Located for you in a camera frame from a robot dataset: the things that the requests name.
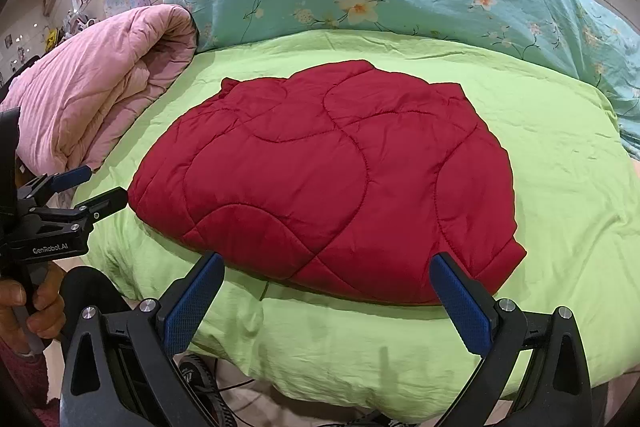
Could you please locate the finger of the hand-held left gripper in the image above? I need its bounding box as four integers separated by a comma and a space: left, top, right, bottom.
17, 165, 94, 208
32, 186, 129, 229

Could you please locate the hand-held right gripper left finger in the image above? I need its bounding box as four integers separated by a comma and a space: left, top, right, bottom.
60, 251, 226, 427

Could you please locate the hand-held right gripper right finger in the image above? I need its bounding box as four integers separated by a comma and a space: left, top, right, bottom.
429, 252, 593, 427

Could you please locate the red quilted jacket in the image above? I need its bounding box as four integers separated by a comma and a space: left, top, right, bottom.
127, 61, 527, 306

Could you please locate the person's left forearm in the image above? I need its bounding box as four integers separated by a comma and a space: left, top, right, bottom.
0, 332, 53, 427

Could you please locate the person's left hand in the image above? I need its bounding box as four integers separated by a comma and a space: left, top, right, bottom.
0, 264, 67, 348

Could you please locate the pink quilt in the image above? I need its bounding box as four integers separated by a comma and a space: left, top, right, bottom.
0, 4, 199, 188

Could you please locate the green bed sheet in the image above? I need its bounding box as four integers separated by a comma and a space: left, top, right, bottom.
75, 29, 640, 410

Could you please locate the blue floral quilt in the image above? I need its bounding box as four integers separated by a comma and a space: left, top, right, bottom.
162, 0, 640, 158

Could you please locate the black cable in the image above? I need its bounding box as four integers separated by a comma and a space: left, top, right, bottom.
215, 378, 268, 397

